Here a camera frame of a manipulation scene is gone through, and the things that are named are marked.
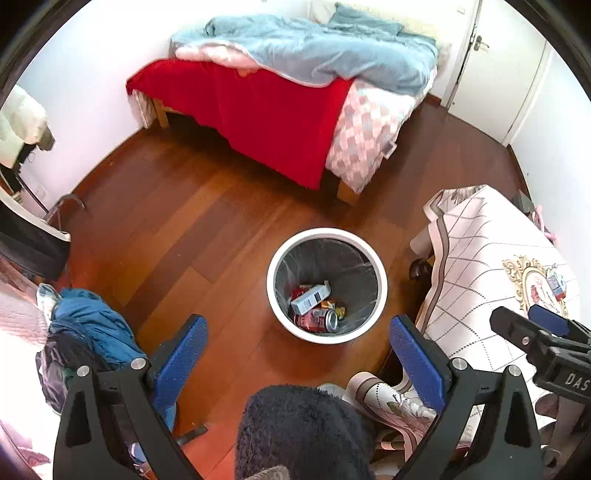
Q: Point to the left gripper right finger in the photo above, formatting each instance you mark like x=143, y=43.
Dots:
x=485, y=426

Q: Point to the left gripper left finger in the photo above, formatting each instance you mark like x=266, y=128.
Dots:
x=101, y=405

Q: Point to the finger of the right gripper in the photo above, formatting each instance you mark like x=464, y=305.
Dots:
x=521, y=332
x=558, y=325

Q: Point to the blue white small carton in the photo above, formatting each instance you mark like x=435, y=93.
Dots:
x=557, y=284

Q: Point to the red soda can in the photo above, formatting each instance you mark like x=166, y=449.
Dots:
x=318, y=320

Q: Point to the pink white paper carton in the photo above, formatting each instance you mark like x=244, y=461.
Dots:
x=306, y=297

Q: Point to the orange yellow snack bag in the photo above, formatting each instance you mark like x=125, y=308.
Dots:
x=339, y=309

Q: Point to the white round trash bin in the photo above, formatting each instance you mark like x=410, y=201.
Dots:
x=355, y=273

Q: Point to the white checked tablecloth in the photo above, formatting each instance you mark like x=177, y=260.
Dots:
x=488, y=254

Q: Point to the blue clothes pile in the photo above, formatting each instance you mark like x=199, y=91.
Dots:
x=82, y=330

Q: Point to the pink plastic toy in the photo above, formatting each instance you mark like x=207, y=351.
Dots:
x=538, y=220

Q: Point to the black chair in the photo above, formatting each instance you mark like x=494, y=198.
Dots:
x=30, y=242

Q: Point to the pink checked blanket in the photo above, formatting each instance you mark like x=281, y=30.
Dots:
x=367, y=129

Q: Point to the white door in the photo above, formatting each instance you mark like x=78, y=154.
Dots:
x=499, y=74

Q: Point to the red bed sheet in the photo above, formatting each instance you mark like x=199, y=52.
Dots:
x=283, y=125

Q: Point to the light blue duvet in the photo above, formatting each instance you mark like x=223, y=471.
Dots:
x=352, y=44

